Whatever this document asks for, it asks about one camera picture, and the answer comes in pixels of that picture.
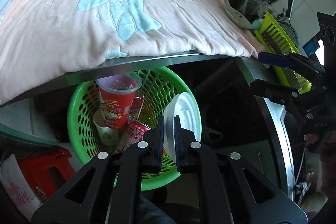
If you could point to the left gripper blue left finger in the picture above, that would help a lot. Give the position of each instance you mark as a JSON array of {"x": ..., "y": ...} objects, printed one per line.
[{"x": 157, "y": 147}]

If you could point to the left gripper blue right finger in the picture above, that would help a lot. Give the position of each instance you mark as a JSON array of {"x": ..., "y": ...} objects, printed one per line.
[{"x": 177, "y": 131}]

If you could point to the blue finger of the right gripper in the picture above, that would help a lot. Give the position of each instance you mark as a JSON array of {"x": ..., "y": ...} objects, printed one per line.
[
  {"x": 281, "y": 61},
  {"x": 276, "y": 93}
]

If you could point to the white paper cup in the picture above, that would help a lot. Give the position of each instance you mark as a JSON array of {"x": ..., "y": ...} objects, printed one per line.
[{"x": 108, "y": 136}]

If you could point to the red snack cup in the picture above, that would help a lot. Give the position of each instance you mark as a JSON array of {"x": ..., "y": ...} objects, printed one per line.
[{"x": 116, "y": 94}]

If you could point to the red yellow drink bottle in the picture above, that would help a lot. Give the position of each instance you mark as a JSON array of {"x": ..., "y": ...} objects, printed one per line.
[{"x": 136, "y": 107}]

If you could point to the yellow green dish rack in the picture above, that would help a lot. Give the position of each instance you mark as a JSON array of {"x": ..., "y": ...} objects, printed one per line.
[{"x": 272, "y": 36}]

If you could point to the red soda can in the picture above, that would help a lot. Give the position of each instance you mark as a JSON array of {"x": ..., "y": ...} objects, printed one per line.
[{"x": 133, "y": 133}]

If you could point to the white ceramic dish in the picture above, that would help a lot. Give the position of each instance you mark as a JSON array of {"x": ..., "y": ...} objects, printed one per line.
[{"x": 239, "y": 19}]

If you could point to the red plastic stool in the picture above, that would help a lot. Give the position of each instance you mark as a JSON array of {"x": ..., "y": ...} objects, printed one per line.
[{"x": 47, "y": 172}]

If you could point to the white printed plastic bag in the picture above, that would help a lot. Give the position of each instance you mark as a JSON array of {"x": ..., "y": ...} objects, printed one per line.
[{"x": 18, "y": 189}]

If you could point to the pink blanket cloth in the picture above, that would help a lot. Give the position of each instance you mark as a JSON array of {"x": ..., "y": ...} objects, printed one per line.
[{"x": 44, "y": 39}]

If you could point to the black handled pan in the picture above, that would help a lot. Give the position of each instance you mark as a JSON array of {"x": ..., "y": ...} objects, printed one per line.
[{"x": 284, "y": 20}]

